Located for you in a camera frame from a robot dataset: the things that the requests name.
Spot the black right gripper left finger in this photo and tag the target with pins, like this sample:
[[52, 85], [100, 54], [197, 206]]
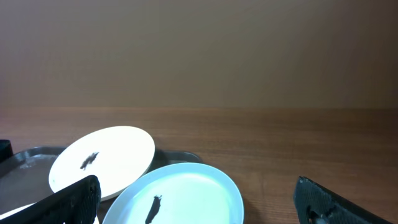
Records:
[[75, 204]]

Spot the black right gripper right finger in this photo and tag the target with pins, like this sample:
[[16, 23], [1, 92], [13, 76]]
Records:
[[316, 204]]

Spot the pink white plate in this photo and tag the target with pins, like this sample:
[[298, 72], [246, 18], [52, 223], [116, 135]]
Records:
[[16, 210]]

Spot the cream white plate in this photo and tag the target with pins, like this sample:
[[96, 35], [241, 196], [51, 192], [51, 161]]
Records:
[[117, 156]]

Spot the light blue plate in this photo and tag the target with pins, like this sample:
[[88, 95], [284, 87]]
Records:
[[183, 193]]

